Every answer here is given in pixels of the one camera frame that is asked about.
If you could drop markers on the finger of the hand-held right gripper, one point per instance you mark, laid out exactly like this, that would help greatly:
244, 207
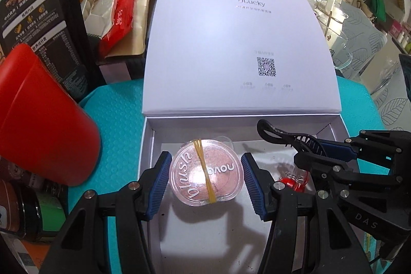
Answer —
340, 148
316, 163

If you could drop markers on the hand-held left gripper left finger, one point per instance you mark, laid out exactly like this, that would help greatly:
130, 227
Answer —
159, 184

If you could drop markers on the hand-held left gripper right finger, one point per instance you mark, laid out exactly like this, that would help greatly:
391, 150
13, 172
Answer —
255, 184

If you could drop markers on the pink blush compact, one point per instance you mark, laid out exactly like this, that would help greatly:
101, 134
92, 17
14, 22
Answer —
189, 177

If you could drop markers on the red bow hair clip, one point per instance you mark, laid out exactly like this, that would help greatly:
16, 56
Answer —
289, 182

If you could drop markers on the clear plastic clip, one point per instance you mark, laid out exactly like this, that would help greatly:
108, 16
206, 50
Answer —
226, 140

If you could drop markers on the black hair claw clip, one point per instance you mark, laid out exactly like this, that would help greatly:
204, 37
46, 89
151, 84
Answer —
269, 129

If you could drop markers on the white hinged-lid gift box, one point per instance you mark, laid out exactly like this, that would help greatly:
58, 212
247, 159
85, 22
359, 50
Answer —
224, 36

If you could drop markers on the grey leaf-pattern chair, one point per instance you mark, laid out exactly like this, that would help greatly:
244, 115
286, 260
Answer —
362, 36
395, 110

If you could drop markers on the teal bubble mailer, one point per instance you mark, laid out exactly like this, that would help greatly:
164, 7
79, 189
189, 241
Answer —
118, 120

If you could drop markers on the glass mug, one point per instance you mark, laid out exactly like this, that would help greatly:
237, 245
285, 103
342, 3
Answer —
340, 36

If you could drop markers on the dark green jar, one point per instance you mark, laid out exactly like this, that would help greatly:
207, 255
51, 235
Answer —
45, 213

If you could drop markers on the row of shelf bottles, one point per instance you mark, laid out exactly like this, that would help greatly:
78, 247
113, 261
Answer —
401, 35

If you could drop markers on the red canister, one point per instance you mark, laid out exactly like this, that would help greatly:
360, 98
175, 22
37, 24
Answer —
41, 107

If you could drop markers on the green tote bag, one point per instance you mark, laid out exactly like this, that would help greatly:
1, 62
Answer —
379, 6

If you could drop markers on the brown spice jar white label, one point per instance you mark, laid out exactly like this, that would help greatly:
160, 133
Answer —
8, 213

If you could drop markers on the red snack packet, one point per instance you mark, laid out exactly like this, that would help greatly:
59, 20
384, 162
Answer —
123, 10

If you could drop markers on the white cardboard tray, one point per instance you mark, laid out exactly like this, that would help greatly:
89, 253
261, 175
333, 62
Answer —
96, 10

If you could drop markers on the black printed pouch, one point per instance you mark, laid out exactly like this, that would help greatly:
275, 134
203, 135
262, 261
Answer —
41, 4

